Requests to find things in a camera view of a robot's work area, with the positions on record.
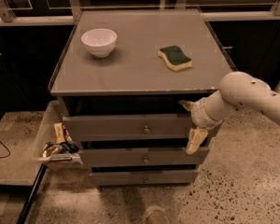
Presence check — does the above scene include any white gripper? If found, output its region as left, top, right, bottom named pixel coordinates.
left=178, top=98, right=222, bottom=155

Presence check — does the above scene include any grey top drawer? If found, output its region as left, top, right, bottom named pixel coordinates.
left=63, top=113, right=193, bottom=142

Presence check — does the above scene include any grey drawer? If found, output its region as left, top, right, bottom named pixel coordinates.
left=79, top=147, right=209, bottom=167
left=63, top=113, right=193, bottom=142
left=90, top=170, right=199, bottom=186

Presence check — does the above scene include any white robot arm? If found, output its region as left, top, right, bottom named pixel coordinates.
left=179, top=72, right=280, bottom=155

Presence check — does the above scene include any grey bottom drawer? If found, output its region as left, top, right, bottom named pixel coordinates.
left=90, top=170, right=199, bottom=186

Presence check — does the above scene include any grey drawer cabinet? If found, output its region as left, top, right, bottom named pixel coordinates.
left=49, top=9, right=234, bottom=173

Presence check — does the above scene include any grey middle drawer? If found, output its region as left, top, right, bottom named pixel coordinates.
left=79, top=147, right=209, bottom=167

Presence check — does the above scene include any green yellow sponge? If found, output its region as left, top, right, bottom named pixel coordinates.
left=158, top=45, right=192, bottom=72

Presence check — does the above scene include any white ceramic bowl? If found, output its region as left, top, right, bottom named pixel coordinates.
left=81, top=28, right=118, bottom=58

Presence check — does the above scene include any snack packet in bin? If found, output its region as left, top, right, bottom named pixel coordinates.
left=54, top=122, right=72, bottom=144

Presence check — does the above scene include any dark shiny snack wrapper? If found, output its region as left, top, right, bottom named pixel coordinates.
left=41, top=142, right=79, bottom=158

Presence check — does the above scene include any black cable on floor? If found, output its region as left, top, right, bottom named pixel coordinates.
left=0, top=131, right=11, bottom=160

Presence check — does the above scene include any metal railing frame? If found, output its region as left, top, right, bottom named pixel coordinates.
left=0, top=0, right=280, bottom=28

